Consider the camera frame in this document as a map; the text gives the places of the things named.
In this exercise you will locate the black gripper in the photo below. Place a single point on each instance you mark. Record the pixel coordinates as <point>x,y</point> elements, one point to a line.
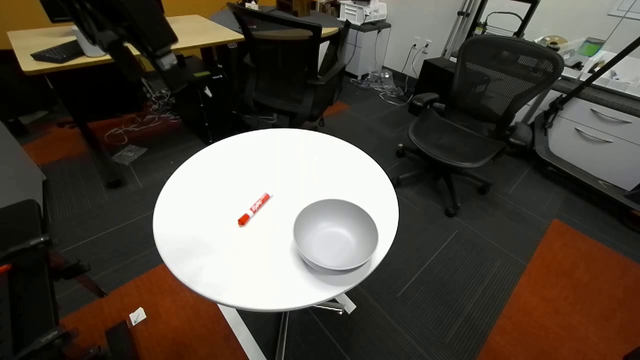
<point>130,22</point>

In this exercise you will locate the red marker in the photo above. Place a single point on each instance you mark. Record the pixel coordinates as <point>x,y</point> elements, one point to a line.
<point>254,209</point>

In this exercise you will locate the grey bowl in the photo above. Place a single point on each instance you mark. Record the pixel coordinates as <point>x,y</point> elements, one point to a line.
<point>335,235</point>

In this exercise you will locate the white cup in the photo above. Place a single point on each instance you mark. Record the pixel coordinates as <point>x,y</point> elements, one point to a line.
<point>89,46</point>

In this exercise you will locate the wooden desk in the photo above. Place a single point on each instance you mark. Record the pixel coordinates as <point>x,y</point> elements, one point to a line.
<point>200,32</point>

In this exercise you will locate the black keyboard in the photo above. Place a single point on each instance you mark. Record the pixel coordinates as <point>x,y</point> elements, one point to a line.
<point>57,52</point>

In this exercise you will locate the paper sheet on floor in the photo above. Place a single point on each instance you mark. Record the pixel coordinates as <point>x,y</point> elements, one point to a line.
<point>129,154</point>

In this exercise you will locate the round wooden table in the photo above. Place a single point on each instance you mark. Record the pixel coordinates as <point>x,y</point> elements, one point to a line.
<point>295,27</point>

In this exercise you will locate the small white paper tag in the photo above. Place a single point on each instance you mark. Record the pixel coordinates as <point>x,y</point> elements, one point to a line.
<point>137,316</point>

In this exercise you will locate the small black computer tower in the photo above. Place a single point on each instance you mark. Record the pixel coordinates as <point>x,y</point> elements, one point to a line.
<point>432,82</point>

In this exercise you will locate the metal stand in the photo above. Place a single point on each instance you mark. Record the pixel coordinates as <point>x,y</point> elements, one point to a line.
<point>475,20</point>

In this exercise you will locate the black mesh office chair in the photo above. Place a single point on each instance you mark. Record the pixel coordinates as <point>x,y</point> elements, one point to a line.
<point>475,115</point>

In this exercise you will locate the black pole stand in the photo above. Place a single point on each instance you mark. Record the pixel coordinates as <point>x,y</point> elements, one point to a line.
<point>590,77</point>

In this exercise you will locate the white drawer cabinet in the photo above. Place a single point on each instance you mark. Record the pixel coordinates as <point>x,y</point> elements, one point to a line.
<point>590,135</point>

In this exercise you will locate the wall socket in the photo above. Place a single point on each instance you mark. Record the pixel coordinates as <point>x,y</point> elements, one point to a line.
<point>422,45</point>

